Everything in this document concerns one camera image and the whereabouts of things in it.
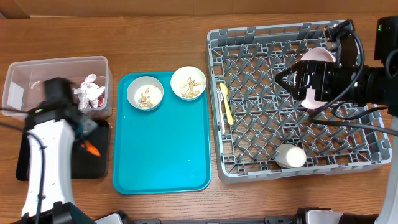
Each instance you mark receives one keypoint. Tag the white plastic fork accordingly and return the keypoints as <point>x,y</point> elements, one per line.
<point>220,100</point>

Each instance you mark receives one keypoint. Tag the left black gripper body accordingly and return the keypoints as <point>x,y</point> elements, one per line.
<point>88,128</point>

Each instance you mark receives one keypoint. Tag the black plastic tray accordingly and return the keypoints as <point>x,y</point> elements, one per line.
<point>84,165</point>

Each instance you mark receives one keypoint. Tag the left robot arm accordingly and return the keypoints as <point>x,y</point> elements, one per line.
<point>52,129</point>

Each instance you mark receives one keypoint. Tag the white napkin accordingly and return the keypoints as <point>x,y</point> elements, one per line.
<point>88,91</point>

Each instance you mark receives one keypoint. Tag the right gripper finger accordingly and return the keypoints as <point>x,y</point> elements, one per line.
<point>288,74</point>
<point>292,89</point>

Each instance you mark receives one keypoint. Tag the yellow plastic spoon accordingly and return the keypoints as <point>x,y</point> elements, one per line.
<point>224,92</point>

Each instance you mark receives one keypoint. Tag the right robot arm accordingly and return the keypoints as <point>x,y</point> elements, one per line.
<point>376,85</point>

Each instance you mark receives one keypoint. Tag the grey dishwasher rack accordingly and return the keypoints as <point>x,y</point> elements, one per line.
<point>265,116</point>

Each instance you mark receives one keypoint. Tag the teal plastic tray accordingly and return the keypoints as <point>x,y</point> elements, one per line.
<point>163,150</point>

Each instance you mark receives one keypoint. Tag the clear plastic bin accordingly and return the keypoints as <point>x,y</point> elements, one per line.
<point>24,85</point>

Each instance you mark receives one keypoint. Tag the white bowl with peanuts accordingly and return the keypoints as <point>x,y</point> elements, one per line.
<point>188,83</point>

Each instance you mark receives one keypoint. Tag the white plastic cup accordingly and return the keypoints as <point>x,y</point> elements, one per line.
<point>290,156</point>

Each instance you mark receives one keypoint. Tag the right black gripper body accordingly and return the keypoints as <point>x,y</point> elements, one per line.
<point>329,81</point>

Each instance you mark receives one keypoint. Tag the orange carrot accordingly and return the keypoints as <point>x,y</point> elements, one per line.
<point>86,145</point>

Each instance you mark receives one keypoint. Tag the grey bowl with food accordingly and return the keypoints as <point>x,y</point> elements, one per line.
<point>145,93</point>

